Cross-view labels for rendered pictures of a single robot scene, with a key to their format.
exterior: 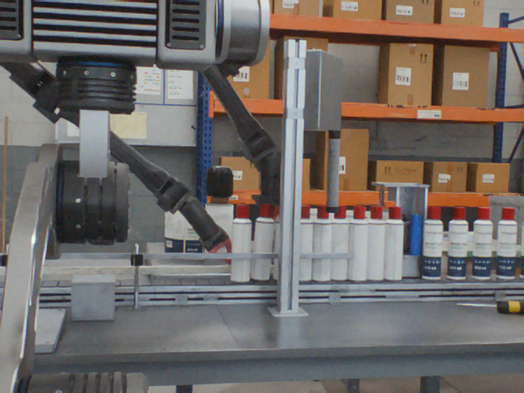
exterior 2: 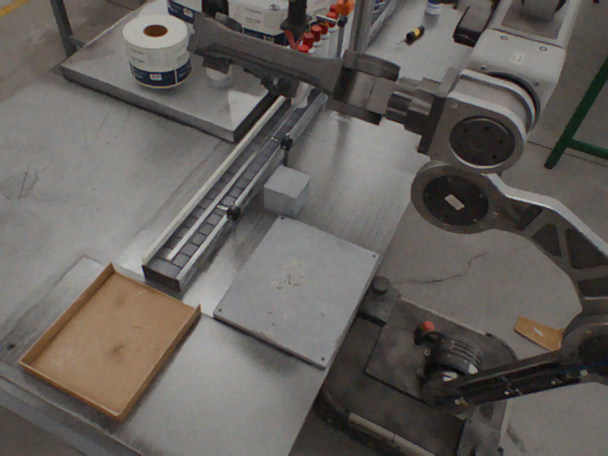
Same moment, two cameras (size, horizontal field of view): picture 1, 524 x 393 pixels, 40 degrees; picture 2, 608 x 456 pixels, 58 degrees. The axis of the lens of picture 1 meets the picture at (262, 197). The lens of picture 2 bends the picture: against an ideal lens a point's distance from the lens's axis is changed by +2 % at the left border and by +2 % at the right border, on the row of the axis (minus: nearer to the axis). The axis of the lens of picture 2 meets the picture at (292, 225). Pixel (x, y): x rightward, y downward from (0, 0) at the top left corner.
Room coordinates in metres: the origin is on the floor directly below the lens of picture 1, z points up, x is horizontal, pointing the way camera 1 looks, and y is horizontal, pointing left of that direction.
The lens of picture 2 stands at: (1.06, 1.26, 1.97)
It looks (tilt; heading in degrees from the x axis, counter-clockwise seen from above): 50 degrees down; 303
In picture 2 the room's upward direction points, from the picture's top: 5 degrees clockwise
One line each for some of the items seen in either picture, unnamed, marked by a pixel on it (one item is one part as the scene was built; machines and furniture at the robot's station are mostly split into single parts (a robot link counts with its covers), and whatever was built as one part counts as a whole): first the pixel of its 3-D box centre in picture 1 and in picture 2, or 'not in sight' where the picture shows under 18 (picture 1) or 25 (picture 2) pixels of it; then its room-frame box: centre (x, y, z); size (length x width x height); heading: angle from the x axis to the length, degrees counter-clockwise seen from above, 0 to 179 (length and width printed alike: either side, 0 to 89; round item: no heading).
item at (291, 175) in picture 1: (291, 177); (362, 20); (1.76, -0.07, 1.16); 0.04 x 0.04 x 0.67; 11
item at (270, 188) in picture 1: (271, 188); (297, 14); (1.96, -0.02, 1.13); 0.10 x 0.07 x 0.07; 101
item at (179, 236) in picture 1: (195, 232); (158, 51); (2.34, 0.22, 0.95); 0.20 x 0.20 x 0.14
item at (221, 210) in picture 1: (219, 215); (217, 40); (2.15, 0.13, 1.03); 0.09 x 0.09 x 0.30
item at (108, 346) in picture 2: not in sight; (115, 334); (1.70, 0.98, 0.85); 0.30 x 0.26 x 0.04; 101
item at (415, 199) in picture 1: (398, 228); not in sight; (2.06, -0.40, 1.01); 0.14 x 0.13 x 0.26; 101
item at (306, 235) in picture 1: (302, 242); (320, 50); (1.91, -0.11, 0.98); 0.05 x 0.05 x 0.20
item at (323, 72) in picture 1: (313, 92); not in sight; (1.83, -0.12, 1.38); 0.17 x 0.10 x 0.19; 156
